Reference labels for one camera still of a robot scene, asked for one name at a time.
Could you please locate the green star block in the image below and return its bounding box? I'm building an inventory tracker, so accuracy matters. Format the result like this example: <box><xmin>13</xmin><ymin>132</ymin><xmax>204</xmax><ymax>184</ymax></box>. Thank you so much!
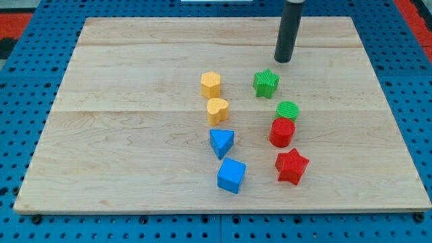
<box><xmin>253</xmin><ymin>69</ymin><xmax>280</xmax><ymax>99</ymax></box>

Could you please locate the red star block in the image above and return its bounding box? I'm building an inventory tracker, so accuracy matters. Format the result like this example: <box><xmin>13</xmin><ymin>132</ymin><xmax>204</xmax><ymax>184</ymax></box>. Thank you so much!
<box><xmin>275</xmin><ymin>148</ymin><xmax>309</xmax><ymax>185</ymax></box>

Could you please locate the yellow heart block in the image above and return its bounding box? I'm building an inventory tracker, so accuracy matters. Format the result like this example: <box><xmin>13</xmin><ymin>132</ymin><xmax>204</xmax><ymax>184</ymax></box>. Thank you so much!
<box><xmin>207</xmin><ymin>98</ymin><xmax>230</xmax><ymax>126</ymax></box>

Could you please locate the blue triangle block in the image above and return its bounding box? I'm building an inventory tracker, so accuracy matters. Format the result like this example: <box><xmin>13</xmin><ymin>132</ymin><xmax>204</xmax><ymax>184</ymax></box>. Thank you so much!
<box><xmin>209</xmin><ymin>129</ymin><xmax>235</xmax><ymax>160</ymax></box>

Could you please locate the wooden board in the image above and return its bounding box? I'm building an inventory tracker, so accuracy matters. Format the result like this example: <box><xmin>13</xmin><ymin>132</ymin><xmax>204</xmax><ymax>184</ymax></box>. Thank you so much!
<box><xmin>13</xmin><ymin>17</ymin><xmax>431</xmax><ymax>215</ymax></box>

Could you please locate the yellow hexagon block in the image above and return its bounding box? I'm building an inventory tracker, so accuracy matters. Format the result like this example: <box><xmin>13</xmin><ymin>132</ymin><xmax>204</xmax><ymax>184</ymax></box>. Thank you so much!
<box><xmin>200</xmin><ymin>72</ymin><xmax>221</xmax><ymax>99</ymax></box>

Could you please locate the blue cube block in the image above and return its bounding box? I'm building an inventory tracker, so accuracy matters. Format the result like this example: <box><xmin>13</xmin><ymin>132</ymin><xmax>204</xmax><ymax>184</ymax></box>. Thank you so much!
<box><xmin>217</xmin><ymin>158</ymin><xmax>246</xmax><ymax>194</ymax></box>

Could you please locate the red cylinder block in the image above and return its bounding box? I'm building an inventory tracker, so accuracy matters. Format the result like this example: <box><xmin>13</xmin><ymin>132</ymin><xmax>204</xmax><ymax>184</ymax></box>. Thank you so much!
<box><xmin>269</xmin><ymin>117</ymin><xmax>296</xmax><ymax>148</ymax></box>

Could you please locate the green cylinder block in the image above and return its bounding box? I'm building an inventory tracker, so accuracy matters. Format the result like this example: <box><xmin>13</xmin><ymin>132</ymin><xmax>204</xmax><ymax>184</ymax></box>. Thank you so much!
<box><xmin>275</xmin><ymin>101</ymin><xmax>300</xmax><ymax>122</ymax></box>

